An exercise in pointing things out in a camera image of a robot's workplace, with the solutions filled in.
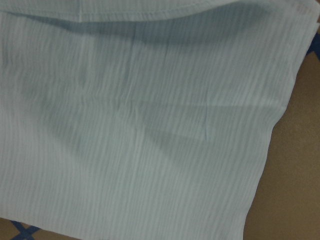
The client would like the light blue button-up shirt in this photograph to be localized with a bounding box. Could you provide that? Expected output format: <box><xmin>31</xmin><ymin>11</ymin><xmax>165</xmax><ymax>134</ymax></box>
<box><xmin>0</xmin><ymin>0</ymin><xmax>320</xmax><ymax>240</ymax></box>

